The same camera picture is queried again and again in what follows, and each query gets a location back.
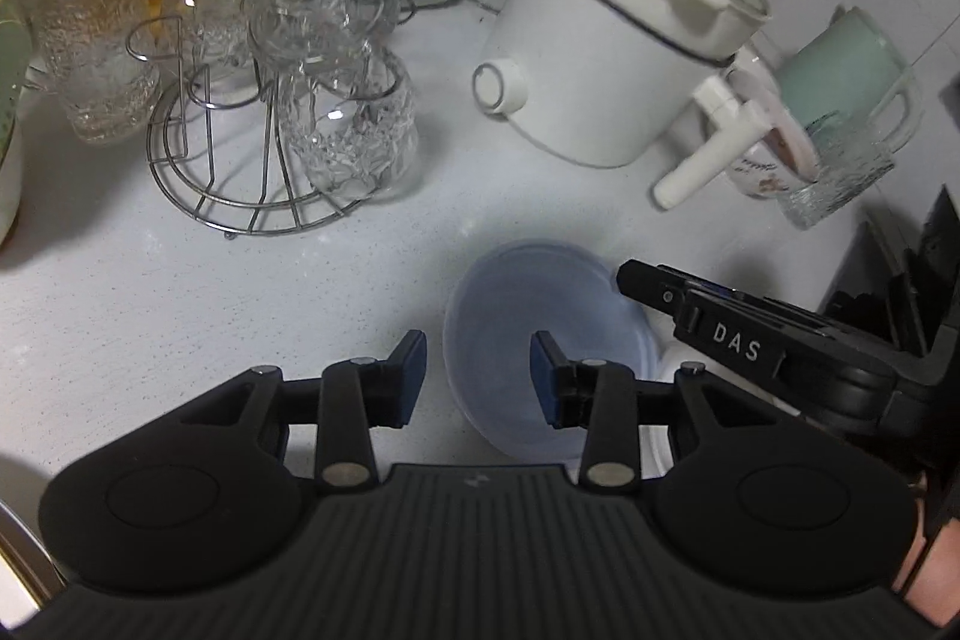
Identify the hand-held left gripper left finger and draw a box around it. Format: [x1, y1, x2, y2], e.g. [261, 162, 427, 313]
[176, 329, 428, 489]

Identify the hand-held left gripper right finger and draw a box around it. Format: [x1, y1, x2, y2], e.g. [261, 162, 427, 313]
[529, 331, 781, 489]

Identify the person's right hand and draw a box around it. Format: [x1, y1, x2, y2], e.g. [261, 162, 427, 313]
[892, 471, 960, 626]

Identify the green colander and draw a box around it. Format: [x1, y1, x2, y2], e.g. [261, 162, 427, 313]
[0, 0, 35, 125]

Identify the white electric pot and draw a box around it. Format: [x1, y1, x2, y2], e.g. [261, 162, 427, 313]
[472, 0, 820, 211]

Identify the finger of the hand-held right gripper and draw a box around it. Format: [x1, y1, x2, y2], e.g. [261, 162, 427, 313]
[616, 260, 785, 386]
[686, 278, 833, 342]

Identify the pale green pitcher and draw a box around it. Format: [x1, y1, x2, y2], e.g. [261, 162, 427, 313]
[772, 6, 924, 163]

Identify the wire cup rack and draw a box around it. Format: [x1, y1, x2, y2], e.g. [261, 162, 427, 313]
[126, 0, 421, 238]

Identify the textured glass mug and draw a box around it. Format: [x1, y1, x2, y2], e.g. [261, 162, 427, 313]
[776, 111, 898, 231]

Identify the floral mug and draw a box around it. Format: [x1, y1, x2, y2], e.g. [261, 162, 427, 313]
[724, 107, 820, 200]

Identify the textured glass cup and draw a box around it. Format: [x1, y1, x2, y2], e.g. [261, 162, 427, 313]
[13, 0, 163, 145]

